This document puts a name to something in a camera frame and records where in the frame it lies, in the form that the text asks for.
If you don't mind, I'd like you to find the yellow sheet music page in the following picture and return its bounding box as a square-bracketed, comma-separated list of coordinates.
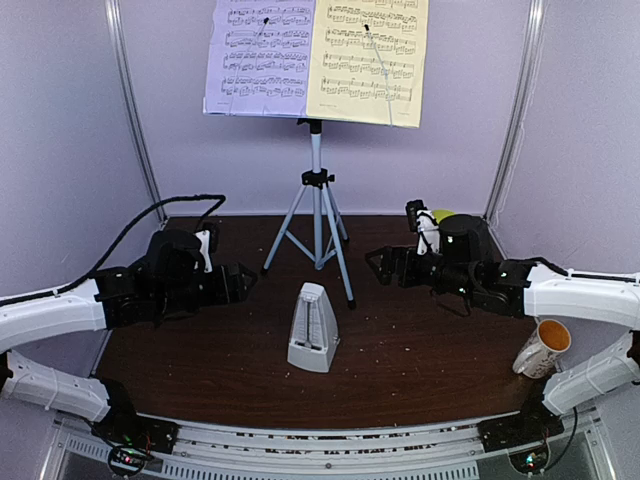
[306, 0, 429, 128]

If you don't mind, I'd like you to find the purple sheet music page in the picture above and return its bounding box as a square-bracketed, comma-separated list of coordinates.
[203, 0, 315, 118]

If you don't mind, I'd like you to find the white mug orange inside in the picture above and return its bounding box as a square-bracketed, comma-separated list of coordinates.
[512, 319, 572, 380]

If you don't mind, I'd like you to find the white metronome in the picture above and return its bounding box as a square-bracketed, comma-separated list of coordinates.
[287, 282, 340, 374]

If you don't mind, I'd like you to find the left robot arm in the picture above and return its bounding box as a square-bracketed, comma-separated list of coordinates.
[1, 216, 257, 444]

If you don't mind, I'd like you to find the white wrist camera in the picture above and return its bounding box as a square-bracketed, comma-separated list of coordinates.
[405, 200, 440, 255]
[195, 222, 219, 273]

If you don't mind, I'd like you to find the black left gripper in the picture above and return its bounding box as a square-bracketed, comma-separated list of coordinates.
[155, 261, 258, 316]

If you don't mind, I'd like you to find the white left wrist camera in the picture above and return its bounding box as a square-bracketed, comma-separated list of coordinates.
[195, 222, 219, 273]

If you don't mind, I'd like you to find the green bowl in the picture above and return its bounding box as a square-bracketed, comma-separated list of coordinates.
[432, 209, 454, 225]

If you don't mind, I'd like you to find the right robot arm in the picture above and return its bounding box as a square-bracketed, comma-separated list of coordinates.
[365, 204, 639, 442]

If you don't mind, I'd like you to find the white folding music stand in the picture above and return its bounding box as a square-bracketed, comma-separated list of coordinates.
[262, 114, 356, 307]

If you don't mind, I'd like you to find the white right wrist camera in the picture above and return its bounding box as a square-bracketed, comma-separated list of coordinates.
[405, 200, 440, 255]

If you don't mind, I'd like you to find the aluminium front rail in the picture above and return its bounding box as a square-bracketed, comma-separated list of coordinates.
[49, 394, 606, 480]

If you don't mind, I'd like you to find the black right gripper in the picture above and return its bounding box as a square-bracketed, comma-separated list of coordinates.
[364, 246, 476, 301]

